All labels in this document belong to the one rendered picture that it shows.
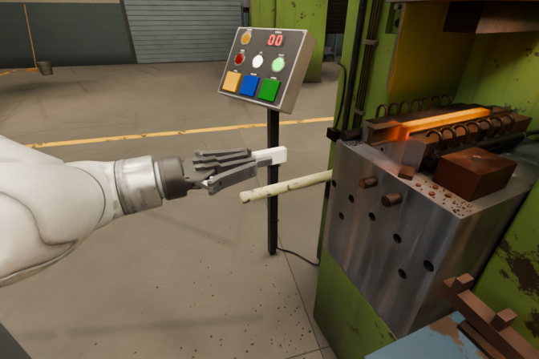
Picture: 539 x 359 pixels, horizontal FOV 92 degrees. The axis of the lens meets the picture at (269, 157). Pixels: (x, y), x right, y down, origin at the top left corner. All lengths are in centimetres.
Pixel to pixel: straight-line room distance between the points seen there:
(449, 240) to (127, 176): 59
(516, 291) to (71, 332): 163
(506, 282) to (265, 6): 514
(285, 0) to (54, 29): 615
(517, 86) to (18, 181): 114
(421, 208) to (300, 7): 502
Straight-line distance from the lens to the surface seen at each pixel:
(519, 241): 82
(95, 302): 170
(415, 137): 70
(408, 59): 95
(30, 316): 182
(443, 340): 69
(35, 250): 29
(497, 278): 89
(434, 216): 64
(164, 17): 851
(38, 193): 28
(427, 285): 74
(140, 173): 44
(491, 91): 115
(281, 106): 92
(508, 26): 83
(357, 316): 106
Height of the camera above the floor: 125
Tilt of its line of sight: 29 degrees down
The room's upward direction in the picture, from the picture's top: straight up
